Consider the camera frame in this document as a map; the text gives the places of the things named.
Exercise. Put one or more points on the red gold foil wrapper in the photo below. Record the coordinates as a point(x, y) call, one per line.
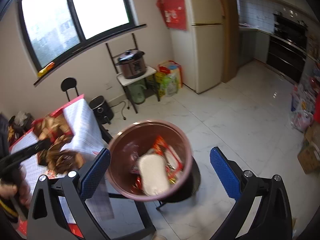
point(160, 143)

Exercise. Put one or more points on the dark bag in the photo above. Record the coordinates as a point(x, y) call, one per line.
point(17, 125)

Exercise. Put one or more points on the green electric kettle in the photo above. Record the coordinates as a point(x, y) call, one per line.
point(137, 93)

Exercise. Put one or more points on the red garment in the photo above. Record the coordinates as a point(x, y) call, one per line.
point(317, 112)

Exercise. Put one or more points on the white wall socket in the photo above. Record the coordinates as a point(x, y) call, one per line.
point(108, 86)

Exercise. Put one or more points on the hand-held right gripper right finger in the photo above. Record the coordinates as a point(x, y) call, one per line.
point(223, 172)

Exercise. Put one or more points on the black window sill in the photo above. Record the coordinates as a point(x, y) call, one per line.
point(92, 49)

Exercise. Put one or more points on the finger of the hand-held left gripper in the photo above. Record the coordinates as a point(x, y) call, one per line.
point(32, 148)

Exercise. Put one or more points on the black round-back chair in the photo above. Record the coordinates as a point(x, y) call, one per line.
point(68, 82)

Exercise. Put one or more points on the yellow snack packet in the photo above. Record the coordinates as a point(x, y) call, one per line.
point(46, 69)

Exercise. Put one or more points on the person's left hand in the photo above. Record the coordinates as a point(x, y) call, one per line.
point(23, 190)

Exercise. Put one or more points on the white-top black rack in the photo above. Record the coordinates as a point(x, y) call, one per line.
point(136, 78)

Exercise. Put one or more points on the green white rice bag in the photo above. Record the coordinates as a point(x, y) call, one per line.
point(172, 86)

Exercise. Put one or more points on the black air fryer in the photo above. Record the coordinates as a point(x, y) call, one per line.
point(102, 110)

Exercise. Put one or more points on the black integrated stove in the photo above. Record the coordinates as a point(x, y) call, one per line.
point(285, 55)

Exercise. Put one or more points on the grey kitchen counter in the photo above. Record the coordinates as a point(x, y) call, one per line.
point(250, 45)

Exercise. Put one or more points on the red printed cloth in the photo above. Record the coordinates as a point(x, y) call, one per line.
point(175, 10)

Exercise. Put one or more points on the brown snack bag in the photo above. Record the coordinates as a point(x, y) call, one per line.
point(62, 130)

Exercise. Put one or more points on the brown electric pressure cooker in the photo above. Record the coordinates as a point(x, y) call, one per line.
point(131, 66)

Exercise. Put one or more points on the brown plastic trash bin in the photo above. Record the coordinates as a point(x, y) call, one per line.
point(125, 142)

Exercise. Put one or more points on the shelf of packaged goods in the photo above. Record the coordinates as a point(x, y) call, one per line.
point(312, 62)

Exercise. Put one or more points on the table with checked cloth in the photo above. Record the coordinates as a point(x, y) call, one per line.
point(80, 125)

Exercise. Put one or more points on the white foam fruit net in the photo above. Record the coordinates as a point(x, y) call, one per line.
point(153, 175)

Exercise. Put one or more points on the pile of plastic bags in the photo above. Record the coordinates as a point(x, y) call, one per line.
point(302, 115)

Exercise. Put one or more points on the black frame window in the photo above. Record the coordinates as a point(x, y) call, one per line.
point(73, 17)

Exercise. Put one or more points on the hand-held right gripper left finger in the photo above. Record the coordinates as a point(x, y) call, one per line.
point(96, 172)

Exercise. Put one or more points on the red table cover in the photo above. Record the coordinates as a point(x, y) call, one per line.
point(75, 231)

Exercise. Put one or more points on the large cardboard box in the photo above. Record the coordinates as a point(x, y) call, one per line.
point(308, 160)

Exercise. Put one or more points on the white red snack packet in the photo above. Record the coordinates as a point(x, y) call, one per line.
point(172, 156)

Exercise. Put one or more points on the cream refrigerator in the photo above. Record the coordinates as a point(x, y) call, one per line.
point(205, 50)

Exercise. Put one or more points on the small cardboard box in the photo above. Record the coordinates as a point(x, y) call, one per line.
point(312, 133)

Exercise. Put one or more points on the wooden door frame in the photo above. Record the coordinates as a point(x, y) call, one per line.
point(230, 40)

